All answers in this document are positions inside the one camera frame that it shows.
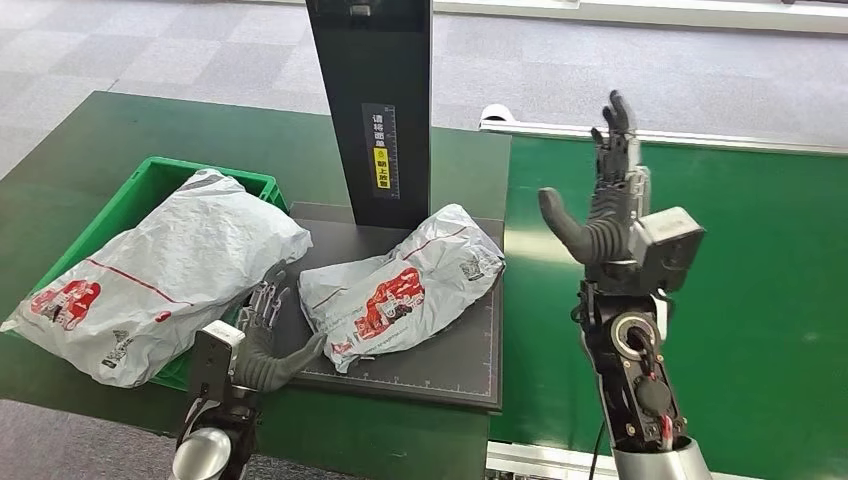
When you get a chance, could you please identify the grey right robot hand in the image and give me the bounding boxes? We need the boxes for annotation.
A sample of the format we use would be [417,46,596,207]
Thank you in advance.
[537,89,652,281]

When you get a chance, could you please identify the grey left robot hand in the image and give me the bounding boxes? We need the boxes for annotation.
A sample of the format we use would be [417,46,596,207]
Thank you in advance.
[231,261,328,393]

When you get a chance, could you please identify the black cable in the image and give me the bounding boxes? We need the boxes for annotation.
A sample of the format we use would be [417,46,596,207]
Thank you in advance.
[588,420,607,480]

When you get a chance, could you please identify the green plastic crate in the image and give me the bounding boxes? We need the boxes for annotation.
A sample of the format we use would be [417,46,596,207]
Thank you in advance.
[29,156,289,392]

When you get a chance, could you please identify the small white red courier package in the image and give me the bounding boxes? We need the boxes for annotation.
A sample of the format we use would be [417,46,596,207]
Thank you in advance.
[298,203,507,374]

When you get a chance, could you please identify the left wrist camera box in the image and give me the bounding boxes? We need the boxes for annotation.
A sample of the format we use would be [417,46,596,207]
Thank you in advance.
[187,321,246,405]

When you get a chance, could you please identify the black yellow label sticker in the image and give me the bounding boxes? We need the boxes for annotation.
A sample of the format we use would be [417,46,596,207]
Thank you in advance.
[361,102,401,200]

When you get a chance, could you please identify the green conveyor belt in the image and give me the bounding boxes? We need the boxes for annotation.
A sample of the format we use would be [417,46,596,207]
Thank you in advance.
[488,135,848,480]

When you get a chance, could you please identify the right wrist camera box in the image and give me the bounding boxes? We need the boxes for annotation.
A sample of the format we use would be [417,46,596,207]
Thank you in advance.
[632,206,706,294]

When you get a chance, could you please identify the long silver conveyor rail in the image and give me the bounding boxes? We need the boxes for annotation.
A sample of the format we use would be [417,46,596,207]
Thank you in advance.
[478,119,848,157]

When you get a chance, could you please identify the large white red courier package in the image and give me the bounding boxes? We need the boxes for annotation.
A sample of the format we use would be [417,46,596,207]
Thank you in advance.
[0,168,314,389]

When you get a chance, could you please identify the black inbound scanner machine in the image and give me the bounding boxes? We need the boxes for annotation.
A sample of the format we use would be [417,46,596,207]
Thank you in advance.
[264,0,506,413]

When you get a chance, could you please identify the short silver conveyor rail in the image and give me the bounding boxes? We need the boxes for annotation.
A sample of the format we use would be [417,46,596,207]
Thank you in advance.
[485,442,763,480]

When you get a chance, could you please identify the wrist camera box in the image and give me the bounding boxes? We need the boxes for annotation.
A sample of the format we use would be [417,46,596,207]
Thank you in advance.
[187,321,246,405]
[632,206,706,294]

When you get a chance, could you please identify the white wall ledge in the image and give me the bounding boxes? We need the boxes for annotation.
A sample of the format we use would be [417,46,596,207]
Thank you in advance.
[430,0,848,36]

